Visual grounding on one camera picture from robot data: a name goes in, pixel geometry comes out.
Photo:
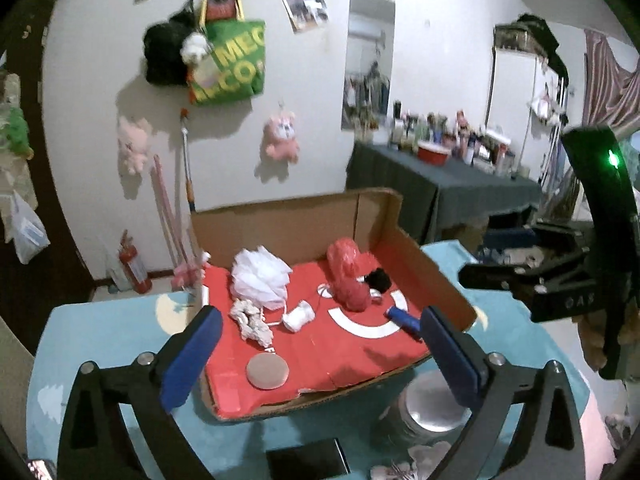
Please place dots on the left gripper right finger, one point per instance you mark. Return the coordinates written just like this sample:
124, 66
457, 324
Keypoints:
452, 359

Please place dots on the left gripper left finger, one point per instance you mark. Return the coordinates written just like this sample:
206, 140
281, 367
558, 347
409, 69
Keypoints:
95, 442

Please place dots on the white fluffy bow ornament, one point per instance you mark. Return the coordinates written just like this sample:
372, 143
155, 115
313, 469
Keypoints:
424, 459

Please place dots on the round beige powder puff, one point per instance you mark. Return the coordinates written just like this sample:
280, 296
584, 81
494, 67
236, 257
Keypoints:
267, 371

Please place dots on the black velvet scrunchie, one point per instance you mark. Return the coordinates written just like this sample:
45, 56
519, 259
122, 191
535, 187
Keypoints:
378, 280

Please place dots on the white mesh bath pouf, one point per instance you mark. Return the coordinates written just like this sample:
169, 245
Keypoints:
261, 277

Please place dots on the red knitted ball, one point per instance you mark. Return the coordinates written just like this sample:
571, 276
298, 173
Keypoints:
352, 295

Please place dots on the white cloth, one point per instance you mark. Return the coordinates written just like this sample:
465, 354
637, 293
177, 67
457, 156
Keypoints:
300, 316

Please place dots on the coral knitted pouf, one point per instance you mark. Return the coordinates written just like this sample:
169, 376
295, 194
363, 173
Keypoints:
342, 257

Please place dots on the large glass jar dark contents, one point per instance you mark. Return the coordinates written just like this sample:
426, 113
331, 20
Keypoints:
425, 411

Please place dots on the dark green covered side table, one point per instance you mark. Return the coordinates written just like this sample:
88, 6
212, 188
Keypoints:
436, 198

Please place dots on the white refrigerator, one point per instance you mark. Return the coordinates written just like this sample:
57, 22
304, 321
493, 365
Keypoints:
525, 102

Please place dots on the red fire extinguisher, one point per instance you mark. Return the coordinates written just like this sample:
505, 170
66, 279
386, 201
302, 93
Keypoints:
133, 264

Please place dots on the red bowl on side table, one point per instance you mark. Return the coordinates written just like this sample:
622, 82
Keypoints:
433, 153

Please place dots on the plastic bag on door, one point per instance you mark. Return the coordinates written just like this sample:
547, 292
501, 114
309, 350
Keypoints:
27, 231

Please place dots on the black square box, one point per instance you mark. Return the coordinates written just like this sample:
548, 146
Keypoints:
318, 460

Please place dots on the cardboard box red interior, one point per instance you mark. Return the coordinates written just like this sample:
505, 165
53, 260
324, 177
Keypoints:
339, 351

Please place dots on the green plush frog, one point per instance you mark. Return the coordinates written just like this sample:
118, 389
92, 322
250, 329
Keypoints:
15, 131

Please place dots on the green tote bag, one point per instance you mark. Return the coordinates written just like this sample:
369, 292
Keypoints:
225, 55

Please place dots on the pink plush bear on wall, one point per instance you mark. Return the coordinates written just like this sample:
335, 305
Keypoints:
134, 144

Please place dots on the wall mirror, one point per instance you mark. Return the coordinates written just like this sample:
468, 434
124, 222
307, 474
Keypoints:
369, 63

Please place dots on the pink plush toy on wall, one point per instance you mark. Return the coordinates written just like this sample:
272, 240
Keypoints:
280, 138

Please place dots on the black plush bag on wall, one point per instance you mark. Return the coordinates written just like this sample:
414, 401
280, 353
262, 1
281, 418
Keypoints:
162, 44

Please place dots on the photo poster on wall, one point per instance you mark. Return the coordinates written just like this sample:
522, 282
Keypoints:
305, 15

